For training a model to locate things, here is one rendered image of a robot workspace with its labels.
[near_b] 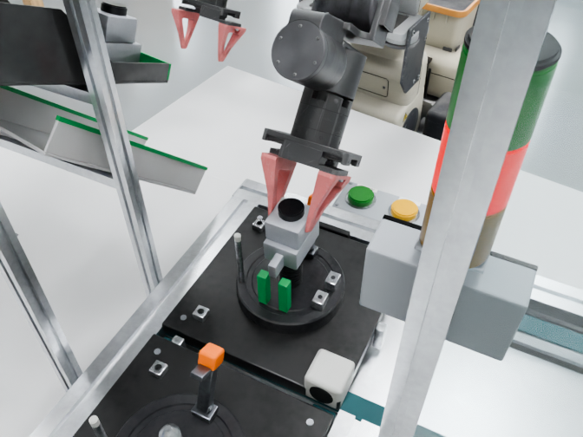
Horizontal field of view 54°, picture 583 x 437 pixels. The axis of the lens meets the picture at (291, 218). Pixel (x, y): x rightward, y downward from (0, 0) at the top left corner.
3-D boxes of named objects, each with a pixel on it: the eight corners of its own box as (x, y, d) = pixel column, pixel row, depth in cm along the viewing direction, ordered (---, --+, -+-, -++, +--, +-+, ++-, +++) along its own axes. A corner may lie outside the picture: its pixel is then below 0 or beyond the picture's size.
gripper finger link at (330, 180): (316, 241, 61) (342, 157, 60) (258, 219, 64) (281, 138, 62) (334, 236, 68) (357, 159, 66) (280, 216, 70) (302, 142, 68)
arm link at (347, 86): (376, 52, 64) (331, 42, 66) (355, 36, 58) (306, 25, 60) (357, 113, 65) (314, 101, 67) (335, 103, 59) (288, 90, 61)
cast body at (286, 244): (288, 223, 72) (286, 182, 67) (319, 234, 71) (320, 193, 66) (255, 270, 67) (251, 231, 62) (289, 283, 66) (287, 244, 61)
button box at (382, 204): (345, 206, 96) (348, 178, 92) (469, 246, 90) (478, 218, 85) (329, 233, 92) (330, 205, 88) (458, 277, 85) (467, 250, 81)
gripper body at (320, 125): (343, 170, 60) (364, 101, 59) (258, 143, 63) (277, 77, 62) (358, 171, 66) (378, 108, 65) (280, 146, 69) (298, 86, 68)
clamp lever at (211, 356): (201, 398, 61) (208, 340, 58) (217, 406, 60) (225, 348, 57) (181, 419, 58) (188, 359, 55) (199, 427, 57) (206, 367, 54)
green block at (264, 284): (262, 295, 72) (261, 268, 68) (271, 298, 71) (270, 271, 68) (258, 302, 71) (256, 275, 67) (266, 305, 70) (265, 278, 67)
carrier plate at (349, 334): (255, 215, 88) (254, 205, 86) (405, 267, 80) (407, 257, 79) (163, 333, 72) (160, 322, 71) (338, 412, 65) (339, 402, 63)
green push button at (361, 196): (352, 191, 91) (354, 181, 90) (376, 198, 90) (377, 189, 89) (343, 206, 89) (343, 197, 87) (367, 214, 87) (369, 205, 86)
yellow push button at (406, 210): (395, 205, 89) (396, 195, 88) (419, 212, 88) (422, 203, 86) (386, 220, 87) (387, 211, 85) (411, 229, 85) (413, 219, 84)
